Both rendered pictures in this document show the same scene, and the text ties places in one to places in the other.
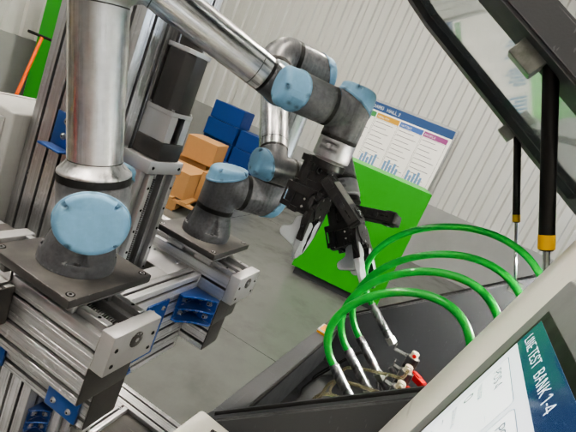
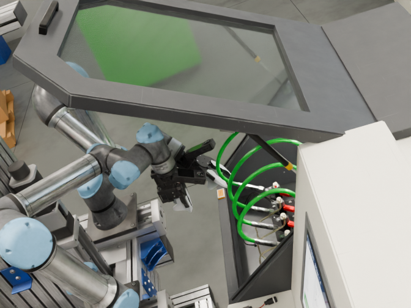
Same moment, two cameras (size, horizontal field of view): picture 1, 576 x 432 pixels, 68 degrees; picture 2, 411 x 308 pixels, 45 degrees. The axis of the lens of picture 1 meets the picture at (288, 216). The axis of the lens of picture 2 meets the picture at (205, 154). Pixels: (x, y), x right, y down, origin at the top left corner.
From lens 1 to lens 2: 0.99 m
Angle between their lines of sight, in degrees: 25
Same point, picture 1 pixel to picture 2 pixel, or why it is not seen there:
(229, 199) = (107, 193)
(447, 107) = not seen: outside the picture
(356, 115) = (160, 146)
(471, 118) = not seen: outside the picture
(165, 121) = (55, 217)
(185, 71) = not seen: hidden behind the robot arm
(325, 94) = (142, 159)
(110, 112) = (90, 276)
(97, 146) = (99, 289)
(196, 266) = (129, 236)
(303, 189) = (168, 190)
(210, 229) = (115, 216)
